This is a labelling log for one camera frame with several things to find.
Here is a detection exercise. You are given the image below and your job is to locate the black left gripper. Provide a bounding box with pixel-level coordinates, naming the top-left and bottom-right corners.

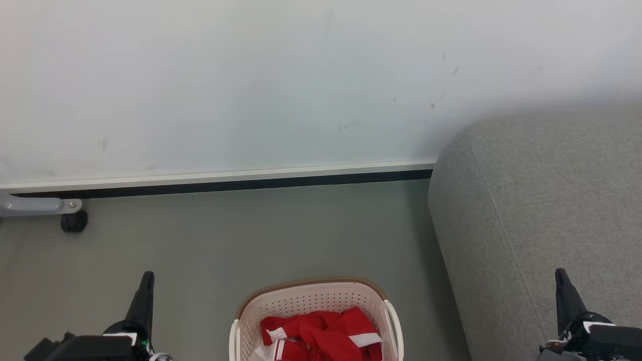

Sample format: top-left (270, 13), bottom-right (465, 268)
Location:
top-left (102, 271), bottom-right (155, 361)

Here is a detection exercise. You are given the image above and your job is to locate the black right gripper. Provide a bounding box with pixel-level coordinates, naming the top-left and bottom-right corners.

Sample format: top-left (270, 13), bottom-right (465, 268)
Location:
top-left (539, 268), bottom-right (615, 361)

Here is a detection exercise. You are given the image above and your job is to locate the red and white jersey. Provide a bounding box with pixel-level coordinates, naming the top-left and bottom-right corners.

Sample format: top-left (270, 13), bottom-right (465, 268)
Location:
top-left (250, 307), bottom-right (384, 361)

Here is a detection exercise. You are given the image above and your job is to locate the grey fabric sofa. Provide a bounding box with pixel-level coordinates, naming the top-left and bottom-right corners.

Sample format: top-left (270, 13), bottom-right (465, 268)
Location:
top-left (428, 104), bottom-right (642, 361)

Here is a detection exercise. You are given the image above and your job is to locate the black caster wheel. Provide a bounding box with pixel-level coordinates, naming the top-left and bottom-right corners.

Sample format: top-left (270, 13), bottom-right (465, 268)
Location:
top-left (61, 210), bottom-right (88, 233)

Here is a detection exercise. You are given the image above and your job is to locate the white and black baseboard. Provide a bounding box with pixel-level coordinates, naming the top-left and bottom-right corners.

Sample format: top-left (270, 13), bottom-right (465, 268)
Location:
top-left (0, 159), bottom-right (438, 199)

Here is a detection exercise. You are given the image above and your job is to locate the grey metal stand leg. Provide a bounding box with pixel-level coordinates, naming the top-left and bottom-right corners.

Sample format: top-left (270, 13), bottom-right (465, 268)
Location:
top-left (0, 195), bottom-right (83, 218)

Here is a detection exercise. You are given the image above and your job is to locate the white perforated laundry basket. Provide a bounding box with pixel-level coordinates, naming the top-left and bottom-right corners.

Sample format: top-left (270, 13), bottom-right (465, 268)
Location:
top-left (229, 277), bottom-right (405, 361)

